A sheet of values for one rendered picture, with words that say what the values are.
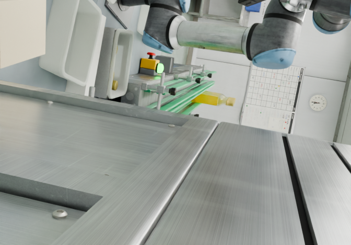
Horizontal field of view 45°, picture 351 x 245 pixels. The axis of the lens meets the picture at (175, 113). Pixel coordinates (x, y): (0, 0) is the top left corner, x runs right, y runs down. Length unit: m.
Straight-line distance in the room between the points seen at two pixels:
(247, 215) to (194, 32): 1.13
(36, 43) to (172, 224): 0.72
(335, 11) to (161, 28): 0.74
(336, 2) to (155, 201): 0.61
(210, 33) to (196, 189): 1.07
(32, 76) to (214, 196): 0.83
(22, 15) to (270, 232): 0.70
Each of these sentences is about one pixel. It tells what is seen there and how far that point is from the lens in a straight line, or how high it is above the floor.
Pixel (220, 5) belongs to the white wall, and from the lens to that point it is 7.52.
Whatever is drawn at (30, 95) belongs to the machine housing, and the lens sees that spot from 0.68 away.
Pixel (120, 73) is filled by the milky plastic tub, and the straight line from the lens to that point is 1.51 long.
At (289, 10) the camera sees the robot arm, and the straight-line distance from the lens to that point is 1.27.
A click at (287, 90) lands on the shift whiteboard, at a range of 7.46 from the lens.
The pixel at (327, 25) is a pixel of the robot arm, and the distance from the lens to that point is 0.93.
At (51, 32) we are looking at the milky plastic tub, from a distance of 1.11.
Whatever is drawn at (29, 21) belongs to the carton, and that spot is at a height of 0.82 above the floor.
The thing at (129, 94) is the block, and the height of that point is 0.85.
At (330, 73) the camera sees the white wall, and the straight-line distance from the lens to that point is 7.53.
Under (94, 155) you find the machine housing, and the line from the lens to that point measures 0.41.
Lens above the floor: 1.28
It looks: 10 degrees down
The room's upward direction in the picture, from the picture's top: 101 degrees clockwise
